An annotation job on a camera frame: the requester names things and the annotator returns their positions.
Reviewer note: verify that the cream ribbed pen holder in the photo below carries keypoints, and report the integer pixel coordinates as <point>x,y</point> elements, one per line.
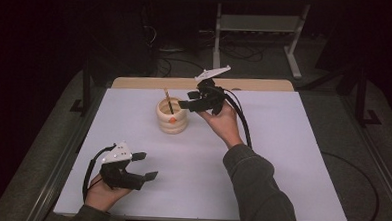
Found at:
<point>173,126</point>

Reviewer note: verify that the wooden table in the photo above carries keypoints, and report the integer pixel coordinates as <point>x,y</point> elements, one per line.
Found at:
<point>145,82</point>

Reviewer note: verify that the white board table cover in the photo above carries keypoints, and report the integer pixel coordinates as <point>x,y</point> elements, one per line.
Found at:
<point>299,145</point>

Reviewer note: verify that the dark pencil with orange end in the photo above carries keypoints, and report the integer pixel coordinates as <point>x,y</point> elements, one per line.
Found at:
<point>168,101</point>

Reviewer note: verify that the person's right hand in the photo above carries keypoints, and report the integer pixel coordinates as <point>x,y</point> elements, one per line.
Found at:
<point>223,125</point>

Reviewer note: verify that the white metal desk frame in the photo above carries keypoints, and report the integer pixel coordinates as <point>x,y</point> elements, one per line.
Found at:
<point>259,23</point>

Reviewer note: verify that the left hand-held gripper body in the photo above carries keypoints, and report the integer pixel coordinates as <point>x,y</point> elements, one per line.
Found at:
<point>117,177</point>

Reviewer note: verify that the person's left hand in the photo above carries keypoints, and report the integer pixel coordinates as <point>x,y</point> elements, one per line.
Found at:
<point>101,196</point>

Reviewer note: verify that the aluminium rail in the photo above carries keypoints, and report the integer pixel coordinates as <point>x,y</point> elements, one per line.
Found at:
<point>378,158</point>
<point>57,174</point>

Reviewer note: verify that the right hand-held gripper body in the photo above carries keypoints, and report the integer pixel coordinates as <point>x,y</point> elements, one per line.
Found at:
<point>211,99</point>

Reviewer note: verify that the black metal stand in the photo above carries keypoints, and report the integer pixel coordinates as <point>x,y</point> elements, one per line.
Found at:
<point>86,89</point>
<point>361,97</point>

